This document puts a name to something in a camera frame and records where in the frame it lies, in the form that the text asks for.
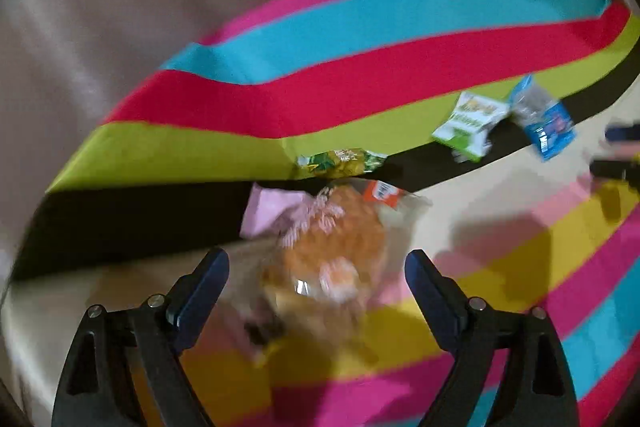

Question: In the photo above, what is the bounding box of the blue snack packet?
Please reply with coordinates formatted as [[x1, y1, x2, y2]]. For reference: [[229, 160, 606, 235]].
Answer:
[[508, 75, 575, 160]]

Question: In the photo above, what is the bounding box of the green white snack packet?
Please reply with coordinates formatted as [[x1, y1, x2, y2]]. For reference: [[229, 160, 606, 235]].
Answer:
[[431, 91, 510, 162]]

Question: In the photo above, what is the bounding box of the large bun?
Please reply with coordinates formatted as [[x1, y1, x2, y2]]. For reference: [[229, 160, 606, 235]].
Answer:
[[227, 178, 431, 345]]

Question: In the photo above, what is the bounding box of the pink chocolate snack packet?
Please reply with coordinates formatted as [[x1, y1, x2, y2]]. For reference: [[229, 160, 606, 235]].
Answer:
[[221, 298, 286, 366]]

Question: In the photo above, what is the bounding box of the striped colourful blanket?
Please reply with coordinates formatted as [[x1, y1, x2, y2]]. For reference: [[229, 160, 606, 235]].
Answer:
[[2, 0, 639, 426]]

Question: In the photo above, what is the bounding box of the green candy packet far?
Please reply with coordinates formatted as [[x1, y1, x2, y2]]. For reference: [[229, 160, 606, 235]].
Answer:
[[295, 148, 387, 179]]

